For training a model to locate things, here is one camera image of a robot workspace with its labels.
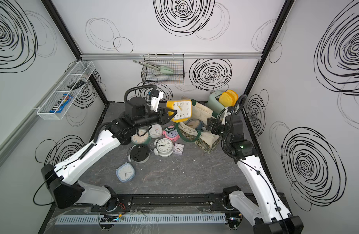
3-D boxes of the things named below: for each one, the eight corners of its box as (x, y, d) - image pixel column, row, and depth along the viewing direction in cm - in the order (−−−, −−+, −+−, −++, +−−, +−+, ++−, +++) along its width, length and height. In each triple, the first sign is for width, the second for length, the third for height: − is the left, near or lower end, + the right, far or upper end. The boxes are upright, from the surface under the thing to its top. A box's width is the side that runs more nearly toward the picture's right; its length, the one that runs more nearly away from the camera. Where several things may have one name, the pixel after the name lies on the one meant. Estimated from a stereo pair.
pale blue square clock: (123, 186, 80) (121, 185, 78) (116, 171, 85) (114, 169, 83) (138, 176, 84) (137, 174, 81) (130, 162, 89) (129, 160, 87)
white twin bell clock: (153, 156, 91) (152, 153, 88) (155, 141, 98) (154, 138, 95) (173, 156, 91) (172, 154, 88) (173, 141, 98) (173, 138, 95)
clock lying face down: (126, 162, 87) (124, 160, 85) (130, 146, 94) (129, 144, 92) (148, 162, 87) (147, 160, 85) (151, 146, 94) (150, 144, 92)
